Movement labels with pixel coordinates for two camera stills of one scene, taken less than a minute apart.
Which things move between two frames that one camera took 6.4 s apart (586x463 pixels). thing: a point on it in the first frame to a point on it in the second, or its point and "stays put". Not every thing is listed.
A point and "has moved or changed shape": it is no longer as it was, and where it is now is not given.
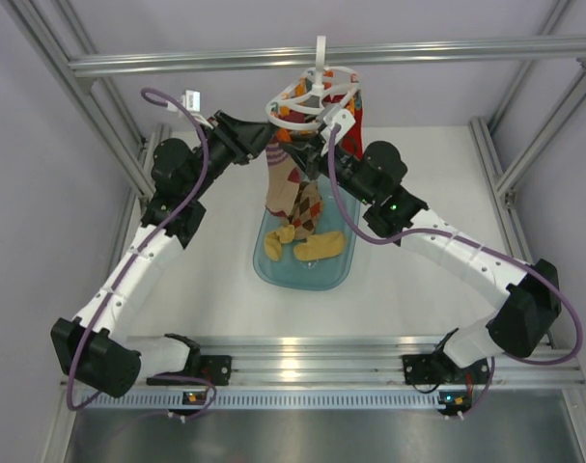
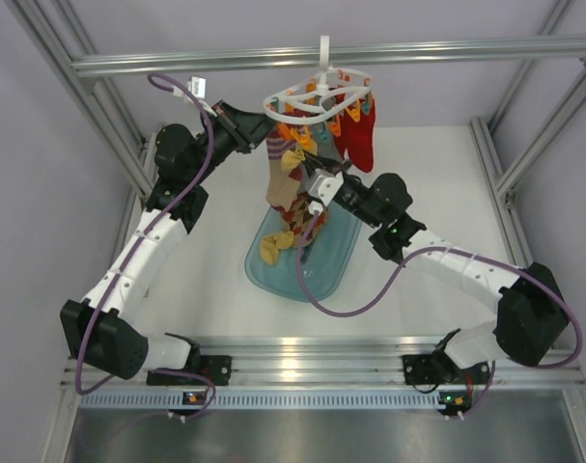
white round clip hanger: (320, 91) has moved or changed shape
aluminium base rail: (353, 360) stays put
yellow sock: (322, 245) to (292, 158)
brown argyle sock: (282, 179) stays put
